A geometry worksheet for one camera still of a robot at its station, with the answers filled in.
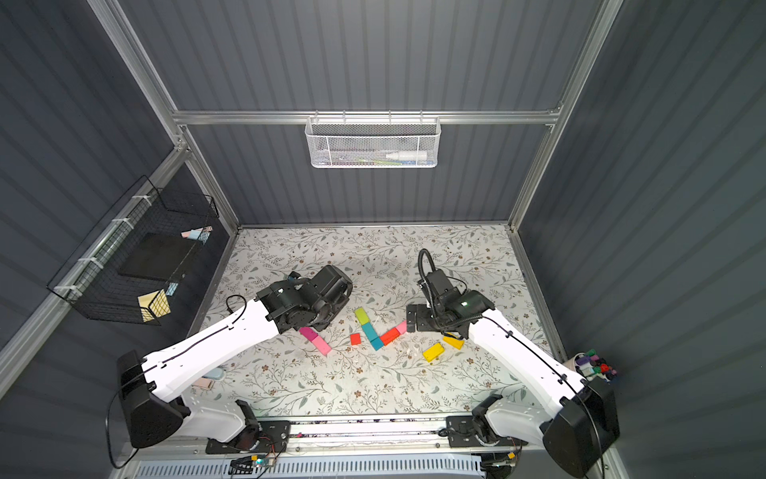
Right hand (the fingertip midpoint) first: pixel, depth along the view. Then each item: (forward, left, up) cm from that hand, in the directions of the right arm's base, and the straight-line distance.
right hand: (423, 322), depth 79 cm
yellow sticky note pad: (-6, +57, +20) cm, 61 cm away
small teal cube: (-1, +13, -13) cm, 19 cm away
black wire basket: (-1, +72, +22) cm, 76 cm away
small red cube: (+1, +20, -14) cm, 24 cm away
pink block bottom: (-1, +30, -14) cm, 33 cm away
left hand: (+1, +20, +7) cm, 21 cm away
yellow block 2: (-3, -4, -13) cm, 14 cm away
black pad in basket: (+9, +67, +16) cm, 70 cm away
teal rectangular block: (+3, +16, -13) cm, 21 cm away
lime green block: (+9, +18, -14) cm, 24 cm away
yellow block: (0, -10, -13) cm, 17 cm away
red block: (+2, +9, -14) cm, 17 cm away
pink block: (+4, +5, -13) cm, 15 cm away
